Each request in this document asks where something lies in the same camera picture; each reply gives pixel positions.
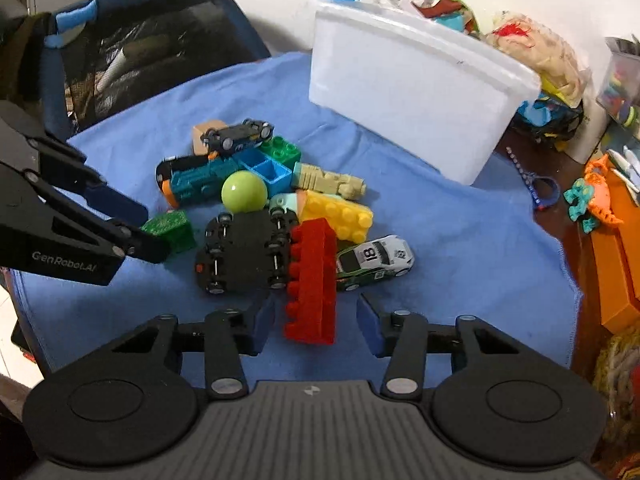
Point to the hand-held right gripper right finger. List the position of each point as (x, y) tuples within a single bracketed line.
[(370, 327)]

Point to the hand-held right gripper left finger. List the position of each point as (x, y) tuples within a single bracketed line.
[(262, 325)]

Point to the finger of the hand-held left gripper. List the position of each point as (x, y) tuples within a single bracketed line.
[(117, 202), (145, 250)]

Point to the green textured block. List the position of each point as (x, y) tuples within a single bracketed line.
[(172, 227)]

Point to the red building block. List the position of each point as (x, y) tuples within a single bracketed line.
[(312, 285)]

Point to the white green toy race car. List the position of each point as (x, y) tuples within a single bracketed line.
[(375, 257)]

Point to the white plastic container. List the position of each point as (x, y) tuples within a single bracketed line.
[(400, 85)]

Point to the wide black toy car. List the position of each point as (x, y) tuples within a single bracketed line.
[(245, 250)]

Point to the teal and black toy truck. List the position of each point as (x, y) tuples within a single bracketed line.
[(200, 185)]

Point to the tan cube block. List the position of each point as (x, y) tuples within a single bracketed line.
[(200, 142)]

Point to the green ball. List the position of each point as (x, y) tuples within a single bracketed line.
[(245, 191)]

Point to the yellow building block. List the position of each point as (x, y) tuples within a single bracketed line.
[(340, 212)]

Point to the mint rocket toy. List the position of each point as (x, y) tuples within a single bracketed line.
[(282, 204)]

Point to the small dark blue toy car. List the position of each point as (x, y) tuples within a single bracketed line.
[(235, 137)]

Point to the blue cloth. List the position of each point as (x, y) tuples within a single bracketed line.
[(475, 240)]

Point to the blue building block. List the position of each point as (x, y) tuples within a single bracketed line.
[(265, 170)]

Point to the dark blue mesh bag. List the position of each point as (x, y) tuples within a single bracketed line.
[(150, 50)]

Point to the green building block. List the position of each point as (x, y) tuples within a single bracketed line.
[(285, 152)]

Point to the orange box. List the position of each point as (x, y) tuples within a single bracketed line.
[(617, 270)]

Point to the yellow yarn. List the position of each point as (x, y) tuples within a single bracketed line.
[(622, 360)]

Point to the orange teal dinosaur toy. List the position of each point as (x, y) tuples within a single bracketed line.
[(597, 195)]

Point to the black net bag of toys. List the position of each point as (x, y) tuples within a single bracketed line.
[(545, 115)]

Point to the white cylinder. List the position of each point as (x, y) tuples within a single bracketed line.
[(590, 135)]

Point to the white pens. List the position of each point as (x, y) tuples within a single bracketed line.
[(631, 162)]

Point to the clear bag of tan pieces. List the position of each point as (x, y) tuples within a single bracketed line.
[(540, 55)]

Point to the green white toy bag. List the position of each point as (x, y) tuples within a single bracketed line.
[(435, 5)]

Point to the clear box of colourful pieces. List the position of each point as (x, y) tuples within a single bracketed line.
[(620, 85)]

